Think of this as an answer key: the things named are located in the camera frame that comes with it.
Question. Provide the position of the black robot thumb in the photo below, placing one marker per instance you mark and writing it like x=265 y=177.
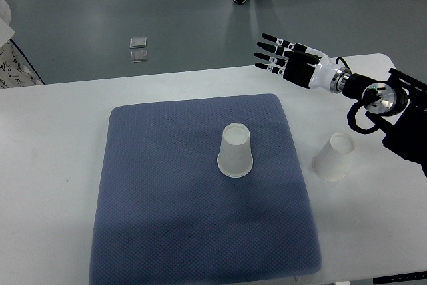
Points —
x=303 y=52

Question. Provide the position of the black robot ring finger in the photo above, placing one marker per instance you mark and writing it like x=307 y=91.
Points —
x=270 y=59

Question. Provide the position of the blue textured mat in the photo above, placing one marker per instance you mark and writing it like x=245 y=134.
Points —
x=167 y=215

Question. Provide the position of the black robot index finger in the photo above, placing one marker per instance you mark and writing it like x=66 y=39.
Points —
x=277 y=41

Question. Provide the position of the lower silver floor plate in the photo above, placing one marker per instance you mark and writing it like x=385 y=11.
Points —
x=138 y=56

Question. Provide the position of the white patterned cloth at left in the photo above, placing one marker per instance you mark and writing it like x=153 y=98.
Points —
x=16 y=70

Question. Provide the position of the black table control panel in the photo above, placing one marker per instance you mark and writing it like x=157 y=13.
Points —
x=414 y=276

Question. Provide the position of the white paper cup on mat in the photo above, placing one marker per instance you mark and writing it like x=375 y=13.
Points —
x=235 y=159

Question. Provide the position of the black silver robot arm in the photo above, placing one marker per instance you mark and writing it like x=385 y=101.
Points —
x=396 y=106

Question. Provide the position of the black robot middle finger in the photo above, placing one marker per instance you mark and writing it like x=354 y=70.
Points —
x=280 y=50

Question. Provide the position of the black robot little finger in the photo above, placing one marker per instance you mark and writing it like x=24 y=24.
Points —
x=270 y=68

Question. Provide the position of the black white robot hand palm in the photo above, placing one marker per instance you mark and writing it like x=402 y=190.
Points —
x=309 y=73

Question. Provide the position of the white paper cup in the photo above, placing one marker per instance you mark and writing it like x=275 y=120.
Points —
x=333 y=160
x=235 y=159

